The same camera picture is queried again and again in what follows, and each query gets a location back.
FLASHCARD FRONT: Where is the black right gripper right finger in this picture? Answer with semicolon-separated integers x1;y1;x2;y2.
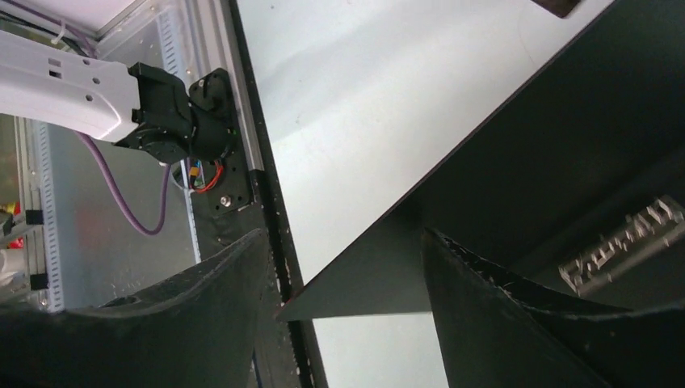
421;229;684;387

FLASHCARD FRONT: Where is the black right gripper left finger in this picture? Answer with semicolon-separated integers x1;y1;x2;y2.
1;229;268;387

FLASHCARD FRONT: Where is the red folder with black inside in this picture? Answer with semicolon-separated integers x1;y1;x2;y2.
278;1;684;321

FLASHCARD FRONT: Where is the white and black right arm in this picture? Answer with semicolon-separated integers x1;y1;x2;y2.
1;22;684;387

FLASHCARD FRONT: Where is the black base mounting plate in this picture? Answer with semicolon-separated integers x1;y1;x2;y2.
187;68;258;258

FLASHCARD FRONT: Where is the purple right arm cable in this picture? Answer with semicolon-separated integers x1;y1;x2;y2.
0;0;174;237

